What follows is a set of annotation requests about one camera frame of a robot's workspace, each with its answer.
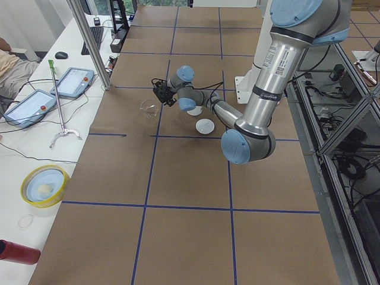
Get clear plastic funnel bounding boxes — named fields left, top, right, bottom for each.
left=140, top=99, right=159, bottom=119

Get white cup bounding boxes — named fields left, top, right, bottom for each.
left=187, top=106, right=202, bottom=116

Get white cup lid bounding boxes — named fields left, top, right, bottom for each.
left=195, top=118, right=215, bottom=135

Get black computer box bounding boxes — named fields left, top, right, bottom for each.
left=110, top=29, right=127, bottom=53

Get far teach pendant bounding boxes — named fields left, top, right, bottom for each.
left=56, top=67, right=94, bottom=99

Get teach pendant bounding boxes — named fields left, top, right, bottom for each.
left=56, top=67, right=94, bottom=99
left=4, top=89, right=56, bottom=128

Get black keyboard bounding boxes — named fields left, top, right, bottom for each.
left=81, top=26, right=105, bottom=56

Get metal reacher grabber tool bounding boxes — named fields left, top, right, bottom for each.
left=48, top=59, right=82, bottom=150

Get black computer mouse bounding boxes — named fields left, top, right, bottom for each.
left=55, top=52, right=68, bottom=59

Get near teach pendant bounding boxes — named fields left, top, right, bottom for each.
left=4, top=89, right=56, bottom=128

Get yellow tape roll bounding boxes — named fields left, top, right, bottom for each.
left=20, top=164, right=70, bottom=208

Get person in beige shirt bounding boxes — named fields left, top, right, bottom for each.
left=1, top=38, right=39, bottom=99

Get red bottle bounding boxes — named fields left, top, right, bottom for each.
left=1, top=240, right=41, bottom=265

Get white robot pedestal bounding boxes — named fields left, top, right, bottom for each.
left=235, top=0, right=272, bottom=104

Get aluminium frame post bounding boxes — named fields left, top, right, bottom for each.
left=67, top=0, right=111, bottom=90

